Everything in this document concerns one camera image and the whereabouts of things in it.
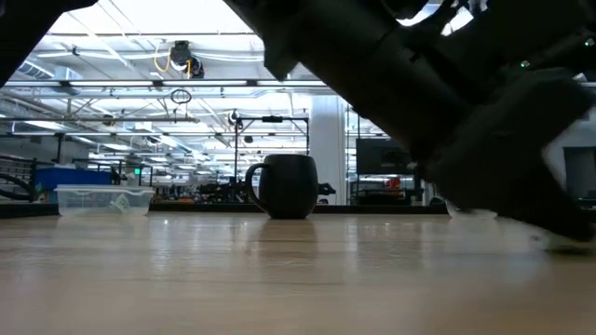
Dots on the large green white packet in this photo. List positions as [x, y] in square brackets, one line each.
[570, 245]

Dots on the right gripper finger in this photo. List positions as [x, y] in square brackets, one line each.
[559, 227]

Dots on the blue storage bin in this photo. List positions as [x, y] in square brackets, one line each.
[70, 179]

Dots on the grey door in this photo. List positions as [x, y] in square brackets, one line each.
[582, 172]

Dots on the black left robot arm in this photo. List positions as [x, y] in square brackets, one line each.
[23, 28]

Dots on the clear round plastic cup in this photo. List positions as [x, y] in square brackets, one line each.
[470, 214]

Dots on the black ceramic mug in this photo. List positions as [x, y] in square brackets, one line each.
[288, 186]

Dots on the thin black vertical pole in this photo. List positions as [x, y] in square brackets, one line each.
[347, 158]
[358, 163]

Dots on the black monitor screen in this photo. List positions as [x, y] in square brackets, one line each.
[382, 158]

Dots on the white building pillar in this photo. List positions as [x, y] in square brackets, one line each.
[327, 153]

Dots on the clear rectangular plastic container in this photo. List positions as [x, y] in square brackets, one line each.
[93, 201]

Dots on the red background object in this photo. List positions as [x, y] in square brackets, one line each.
[393, 183]

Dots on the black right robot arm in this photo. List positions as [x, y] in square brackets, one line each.
[349, 56]

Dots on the long horizontal light bar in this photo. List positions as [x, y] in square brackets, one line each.
[186, 84]

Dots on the black metal frame rig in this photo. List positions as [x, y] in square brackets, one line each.
[272, 120]

